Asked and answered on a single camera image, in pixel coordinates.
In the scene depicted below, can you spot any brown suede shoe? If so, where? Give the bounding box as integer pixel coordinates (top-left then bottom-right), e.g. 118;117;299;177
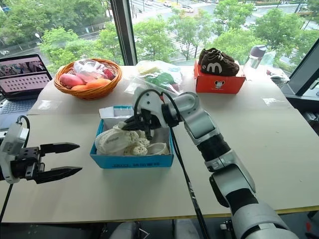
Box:
200;53;240;76
198;47;235;63

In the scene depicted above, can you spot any grey rounded shape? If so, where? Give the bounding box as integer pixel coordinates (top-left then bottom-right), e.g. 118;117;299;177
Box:
109;221;141;239

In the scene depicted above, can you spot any blue shoebox with white lid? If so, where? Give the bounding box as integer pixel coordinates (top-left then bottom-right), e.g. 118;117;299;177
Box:
89;104;174;170

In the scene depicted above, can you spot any white knit shoe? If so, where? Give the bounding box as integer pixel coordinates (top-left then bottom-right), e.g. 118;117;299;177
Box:
146;142;170;156
95;121;151;156

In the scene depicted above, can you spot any clear bottle with dark lid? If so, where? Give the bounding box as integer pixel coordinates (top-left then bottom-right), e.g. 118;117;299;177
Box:
242;44;268;81

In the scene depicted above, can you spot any red toy fruit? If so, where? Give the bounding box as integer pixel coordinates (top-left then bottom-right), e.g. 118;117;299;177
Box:
103;69;116;81

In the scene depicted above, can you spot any open laptop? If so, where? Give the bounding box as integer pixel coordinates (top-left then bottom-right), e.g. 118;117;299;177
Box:
0;54;53;130

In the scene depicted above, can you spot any orange woven basket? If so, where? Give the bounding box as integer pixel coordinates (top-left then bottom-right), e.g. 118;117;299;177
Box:
53;58;123;101

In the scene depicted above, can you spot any orange toy carrot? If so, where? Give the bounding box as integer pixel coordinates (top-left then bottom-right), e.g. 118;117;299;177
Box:
85;79;112;89

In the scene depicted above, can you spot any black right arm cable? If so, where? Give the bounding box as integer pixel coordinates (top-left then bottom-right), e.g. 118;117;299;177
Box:
134;88;212;239

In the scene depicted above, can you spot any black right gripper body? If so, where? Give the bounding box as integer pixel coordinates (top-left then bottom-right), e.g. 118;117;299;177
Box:
135;109;163;132

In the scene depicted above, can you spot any orange shoebox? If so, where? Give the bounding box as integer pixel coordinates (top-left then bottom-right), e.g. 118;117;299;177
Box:
194;59;246;94

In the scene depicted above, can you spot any pink toy sweet potato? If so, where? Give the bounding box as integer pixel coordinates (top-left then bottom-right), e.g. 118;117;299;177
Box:
59;73;87;88

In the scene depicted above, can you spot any plastic bag with green toys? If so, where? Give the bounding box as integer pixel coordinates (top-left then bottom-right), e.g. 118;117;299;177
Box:
125;60;184;95

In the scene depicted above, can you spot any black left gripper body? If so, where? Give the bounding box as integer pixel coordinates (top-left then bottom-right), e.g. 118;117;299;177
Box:
10;146;45;181

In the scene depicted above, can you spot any dark window frame post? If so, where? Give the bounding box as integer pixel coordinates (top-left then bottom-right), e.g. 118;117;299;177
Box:
109;0;138;67

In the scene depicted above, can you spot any crumpled clear plastic bag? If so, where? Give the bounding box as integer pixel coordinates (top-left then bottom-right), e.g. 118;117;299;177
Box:
261;50;291;82

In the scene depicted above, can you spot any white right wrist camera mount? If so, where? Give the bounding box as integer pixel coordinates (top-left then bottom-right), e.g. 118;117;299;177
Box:
133;88;165;125

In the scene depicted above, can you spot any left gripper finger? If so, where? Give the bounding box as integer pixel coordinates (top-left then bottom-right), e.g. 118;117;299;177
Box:
39;142;81;156
35;166;83;185

